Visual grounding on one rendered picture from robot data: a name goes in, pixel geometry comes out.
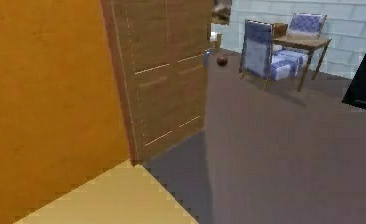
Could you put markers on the dark red ball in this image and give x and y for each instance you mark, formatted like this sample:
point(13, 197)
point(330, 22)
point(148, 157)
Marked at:
point(222, 61)

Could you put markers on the framed wall picture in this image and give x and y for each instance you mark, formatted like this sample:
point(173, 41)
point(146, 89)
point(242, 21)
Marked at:
point(221, 11)

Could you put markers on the black cabinet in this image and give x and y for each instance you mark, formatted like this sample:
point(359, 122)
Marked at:
point(362, 83)

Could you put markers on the brown wooden room door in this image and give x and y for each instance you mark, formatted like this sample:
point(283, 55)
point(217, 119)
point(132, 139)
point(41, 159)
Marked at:
point(161, 80)

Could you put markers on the blue patterned wooden chair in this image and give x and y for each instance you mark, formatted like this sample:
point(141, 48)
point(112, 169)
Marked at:
point(264, 56)
point(306, 25)

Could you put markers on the brown wooden table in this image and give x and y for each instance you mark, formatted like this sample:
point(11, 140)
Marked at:
point(304, 42)

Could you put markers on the brown box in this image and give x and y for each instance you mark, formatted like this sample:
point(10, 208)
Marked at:
point(279, 30)

